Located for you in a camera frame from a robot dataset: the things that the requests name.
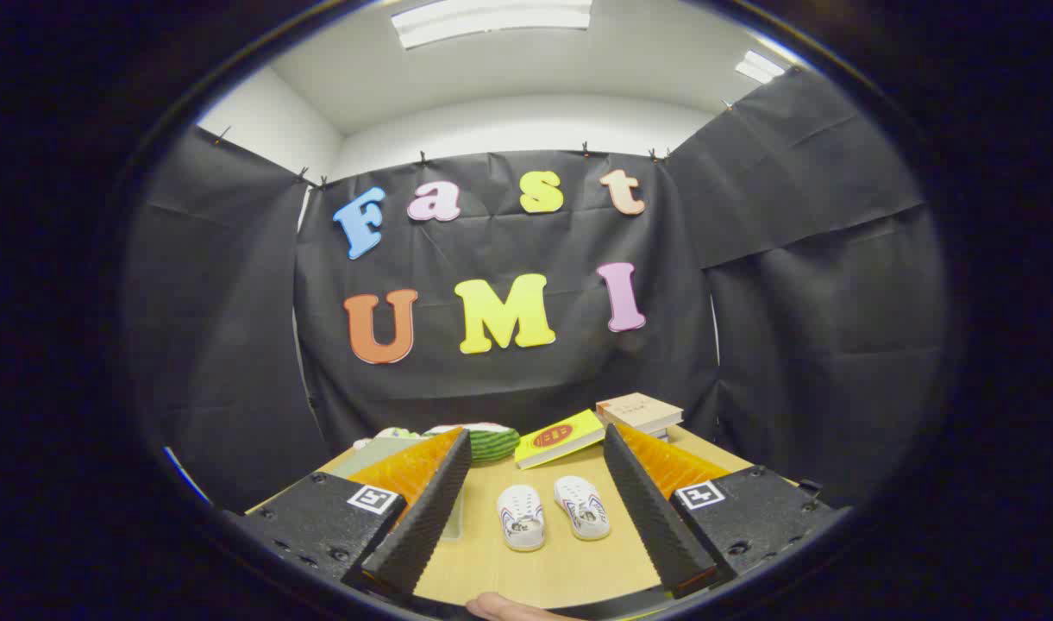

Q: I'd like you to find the small ceiling light panel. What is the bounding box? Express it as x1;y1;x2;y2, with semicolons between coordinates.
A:
735;50;787;85

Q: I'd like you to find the pale green storage box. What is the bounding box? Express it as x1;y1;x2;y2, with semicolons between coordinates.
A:
328;436;467;542

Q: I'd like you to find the long ceiling light panel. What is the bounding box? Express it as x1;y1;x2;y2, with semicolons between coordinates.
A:
391;0;593;50

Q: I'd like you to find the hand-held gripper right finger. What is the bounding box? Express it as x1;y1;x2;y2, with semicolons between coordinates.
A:
602;421;850;600

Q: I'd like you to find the watermelon slice plush toy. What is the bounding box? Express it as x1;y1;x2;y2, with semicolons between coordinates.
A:
423;422;522;467

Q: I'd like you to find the yellow book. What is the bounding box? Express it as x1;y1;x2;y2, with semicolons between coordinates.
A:
515;409;607;471

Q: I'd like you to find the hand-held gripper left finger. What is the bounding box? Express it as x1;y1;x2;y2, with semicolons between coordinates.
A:
223;427;473;598

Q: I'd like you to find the black backdrop cloth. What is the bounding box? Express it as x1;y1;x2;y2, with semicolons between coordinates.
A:
125;69;950;510

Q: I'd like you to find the beige book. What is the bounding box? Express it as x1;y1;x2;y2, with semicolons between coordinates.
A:
595;392;684;434

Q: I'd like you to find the white canvas shoe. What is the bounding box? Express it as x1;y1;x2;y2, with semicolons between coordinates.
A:
496;484;548;553
553;475;612;542

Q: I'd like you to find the pink pig plush toy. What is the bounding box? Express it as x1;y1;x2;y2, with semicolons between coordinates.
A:
354;426;425;451

